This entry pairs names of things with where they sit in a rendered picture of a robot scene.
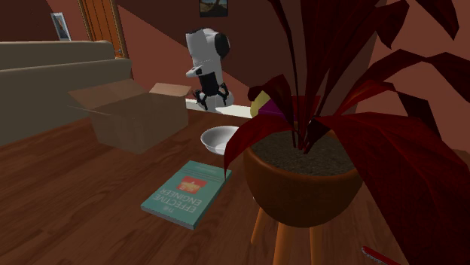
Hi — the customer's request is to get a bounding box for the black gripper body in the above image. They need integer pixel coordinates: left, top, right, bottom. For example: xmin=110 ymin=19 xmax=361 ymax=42
xmin=198 ymin=71 xmax=222 ymax=98

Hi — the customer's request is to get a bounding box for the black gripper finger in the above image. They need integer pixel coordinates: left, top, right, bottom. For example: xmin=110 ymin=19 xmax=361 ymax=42
xmin=194 ymin=89 xmax=210 ymax=111
xmin=216 ymin=82 xmax=231 ymax=108

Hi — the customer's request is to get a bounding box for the pale robot stand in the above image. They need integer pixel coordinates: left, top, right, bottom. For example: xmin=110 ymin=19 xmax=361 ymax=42
xmin=185 ymin=97 xmax=255 ymax=119

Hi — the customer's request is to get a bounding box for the yellow round object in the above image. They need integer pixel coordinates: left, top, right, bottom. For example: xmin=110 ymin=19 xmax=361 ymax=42
xmin=249 ymin=90 xmax=273 ymax=119

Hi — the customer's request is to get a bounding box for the white bowl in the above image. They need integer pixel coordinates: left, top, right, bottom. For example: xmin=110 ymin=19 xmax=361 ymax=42
xmin=200 ymin=125 xmax=240 ymax=157

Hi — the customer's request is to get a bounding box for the magenta box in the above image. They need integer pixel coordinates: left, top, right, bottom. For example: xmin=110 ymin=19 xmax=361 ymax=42
xmin=258 ymin=96 xmax=321 ymax=120

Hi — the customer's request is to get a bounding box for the open brown cardboard box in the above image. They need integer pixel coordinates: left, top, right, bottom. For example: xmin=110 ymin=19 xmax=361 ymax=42
xmin=67 ymin=78 xmax=193 ymax=155

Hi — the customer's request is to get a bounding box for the teal book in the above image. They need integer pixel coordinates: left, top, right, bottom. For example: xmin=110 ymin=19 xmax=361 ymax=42
xmin=140 ymin=160 xmax=233 ymax=231

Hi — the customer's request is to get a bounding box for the orange wooden door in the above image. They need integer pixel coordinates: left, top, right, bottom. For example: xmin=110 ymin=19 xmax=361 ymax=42
xmin=77 ymin=0 xmax=130 ymax=60

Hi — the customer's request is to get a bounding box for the red-leaved plant in brown pot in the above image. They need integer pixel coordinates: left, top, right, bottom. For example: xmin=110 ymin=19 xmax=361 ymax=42
xmin=223 ymin=0 xmax=470 ymax=265

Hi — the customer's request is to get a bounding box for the beige sofa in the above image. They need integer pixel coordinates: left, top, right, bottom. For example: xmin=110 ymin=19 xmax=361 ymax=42
xmin=0 ymin=39 xmax=133 ymax=148

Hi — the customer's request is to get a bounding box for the dark-framed wall picture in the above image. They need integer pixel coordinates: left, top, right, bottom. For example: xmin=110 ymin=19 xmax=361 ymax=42
xmin=199 ymin=0 xmax=229 ymax=19

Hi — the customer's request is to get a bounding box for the white-framed wall picture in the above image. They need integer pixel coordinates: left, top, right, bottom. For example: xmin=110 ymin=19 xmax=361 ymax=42
xmin=50 ymin=12 xmax=73 ymax=41

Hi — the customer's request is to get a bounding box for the red tool handle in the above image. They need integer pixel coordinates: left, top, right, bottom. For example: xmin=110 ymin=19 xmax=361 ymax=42
xmin=361 ymin=245 xmax=402 ymax=265

